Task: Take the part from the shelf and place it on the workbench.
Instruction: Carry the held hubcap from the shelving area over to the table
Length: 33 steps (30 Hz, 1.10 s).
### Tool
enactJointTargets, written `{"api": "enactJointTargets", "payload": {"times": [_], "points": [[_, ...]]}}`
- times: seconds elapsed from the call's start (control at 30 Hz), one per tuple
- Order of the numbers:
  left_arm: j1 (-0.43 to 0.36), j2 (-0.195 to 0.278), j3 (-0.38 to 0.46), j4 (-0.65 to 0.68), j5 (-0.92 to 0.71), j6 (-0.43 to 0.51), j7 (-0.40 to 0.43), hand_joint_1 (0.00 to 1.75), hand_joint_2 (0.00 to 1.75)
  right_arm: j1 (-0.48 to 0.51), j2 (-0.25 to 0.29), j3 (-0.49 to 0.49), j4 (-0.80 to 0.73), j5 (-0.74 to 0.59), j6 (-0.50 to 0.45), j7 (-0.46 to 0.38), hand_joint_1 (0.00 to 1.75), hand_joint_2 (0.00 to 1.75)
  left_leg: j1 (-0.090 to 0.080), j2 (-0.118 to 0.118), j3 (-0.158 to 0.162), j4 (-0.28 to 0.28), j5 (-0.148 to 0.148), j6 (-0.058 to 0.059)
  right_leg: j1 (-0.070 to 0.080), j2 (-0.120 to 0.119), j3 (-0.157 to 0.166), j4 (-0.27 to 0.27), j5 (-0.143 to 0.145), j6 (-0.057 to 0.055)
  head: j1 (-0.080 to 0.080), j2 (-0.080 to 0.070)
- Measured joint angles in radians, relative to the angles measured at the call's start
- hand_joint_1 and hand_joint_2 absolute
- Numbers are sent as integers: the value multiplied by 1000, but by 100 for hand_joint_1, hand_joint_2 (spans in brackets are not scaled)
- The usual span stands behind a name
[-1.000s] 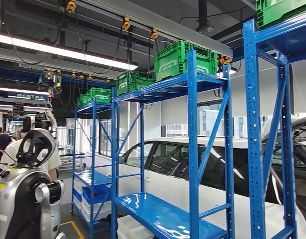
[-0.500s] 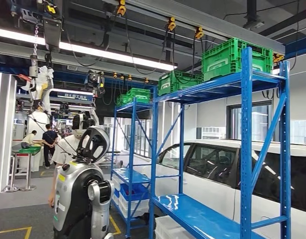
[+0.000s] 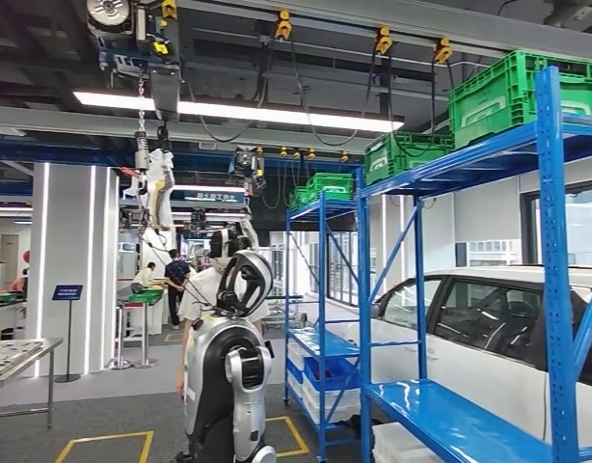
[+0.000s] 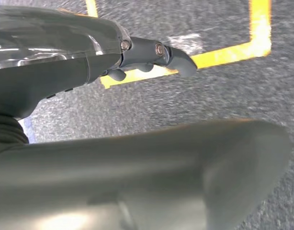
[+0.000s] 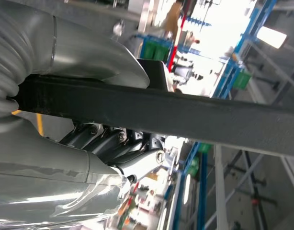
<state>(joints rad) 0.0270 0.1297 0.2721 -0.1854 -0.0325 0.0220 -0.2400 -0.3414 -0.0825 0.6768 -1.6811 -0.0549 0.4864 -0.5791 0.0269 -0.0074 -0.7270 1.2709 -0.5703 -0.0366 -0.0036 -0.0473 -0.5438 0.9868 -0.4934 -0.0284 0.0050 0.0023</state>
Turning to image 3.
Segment blue metal shelf rack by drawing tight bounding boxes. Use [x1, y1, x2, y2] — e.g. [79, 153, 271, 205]
[284, 191, 362, 463]
[356, 66, 592, 463]

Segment steel workbench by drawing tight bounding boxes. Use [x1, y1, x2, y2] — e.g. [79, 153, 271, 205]
[0, 337, 64, 458]

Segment overhead electric hoist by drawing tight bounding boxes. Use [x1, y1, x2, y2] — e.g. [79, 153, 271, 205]
[230, 145, 268, 198]
[86, 0, 182, 123]

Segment long ceiling light strip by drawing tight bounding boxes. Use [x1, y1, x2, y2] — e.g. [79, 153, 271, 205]
[72, 89, 405, 133]

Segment lit overhead sign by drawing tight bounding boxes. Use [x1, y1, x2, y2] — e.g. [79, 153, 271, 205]
[173, 185, 247, 207]

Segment white plastic bin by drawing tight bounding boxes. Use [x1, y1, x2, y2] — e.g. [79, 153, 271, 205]
[302, 383, 362, 426]
[286, 341, 307, 397]
[372, 422, 444, 463]

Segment blue plastic bin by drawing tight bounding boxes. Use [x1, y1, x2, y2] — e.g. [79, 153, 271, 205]
[302, 356, 362, 393]

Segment silver black humanoid robot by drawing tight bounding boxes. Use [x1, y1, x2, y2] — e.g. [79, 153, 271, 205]
[177, 249, 278, 463]

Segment suspended white robot body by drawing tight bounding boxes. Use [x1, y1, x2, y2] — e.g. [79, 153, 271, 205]
[122, 147, 176, 232]

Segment green plastic tray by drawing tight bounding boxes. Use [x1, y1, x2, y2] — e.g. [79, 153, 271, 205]
[127, 288, 165, 306]

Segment steel table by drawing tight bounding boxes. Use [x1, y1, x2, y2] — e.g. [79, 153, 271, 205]
[108, 300, 164, 372]

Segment white car body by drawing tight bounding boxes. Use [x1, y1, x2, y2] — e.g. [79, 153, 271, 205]
[324, 264, 592, 449]

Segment blue sign on stand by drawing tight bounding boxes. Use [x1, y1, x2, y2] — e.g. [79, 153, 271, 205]
[51, 284, 84, 385]

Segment grey metal parts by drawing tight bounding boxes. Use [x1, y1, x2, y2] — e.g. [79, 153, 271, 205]
[0, 340, 45, 379]

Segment yellow cable trolley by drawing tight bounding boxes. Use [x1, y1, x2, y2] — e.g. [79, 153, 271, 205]
[376, 25, 394, 56]
[275, 9, 293, 41]
[433, 37, 454, 66]

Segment hoist chain with hook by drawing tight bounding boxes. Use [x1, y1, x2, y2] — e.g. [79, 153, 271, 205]
[133, 69, 150, 174]

